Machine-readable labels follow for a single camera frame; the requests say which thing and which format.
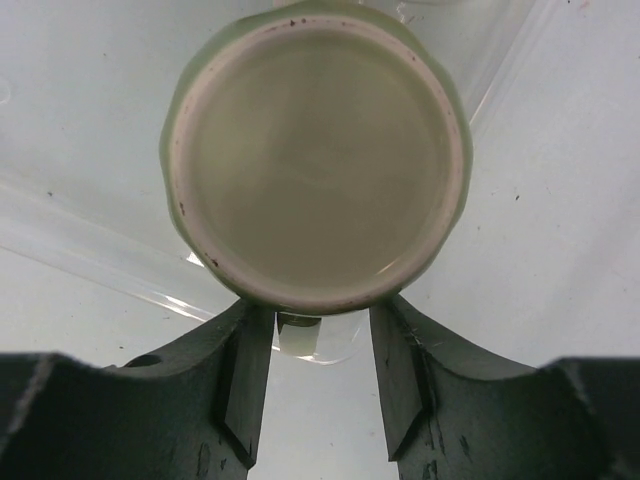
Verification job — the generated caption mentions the clear plastic tray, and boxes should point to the clear plastic tray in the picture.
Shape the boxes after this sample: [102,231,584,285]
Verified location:
[1,1,639,364]

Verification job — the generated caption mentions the green mug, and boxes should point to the green mug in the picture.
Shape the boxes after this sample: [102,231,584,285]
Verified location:
[159,1,473,359]

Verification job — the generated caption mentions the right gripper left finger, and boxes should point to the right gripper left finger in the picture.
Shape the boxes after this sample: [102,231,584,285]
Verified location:
[1,300,274,479]

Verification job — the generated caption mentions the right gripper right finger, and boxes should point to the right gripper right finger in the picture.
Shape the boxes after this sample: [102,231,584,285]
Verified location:
[370,296,639,479]

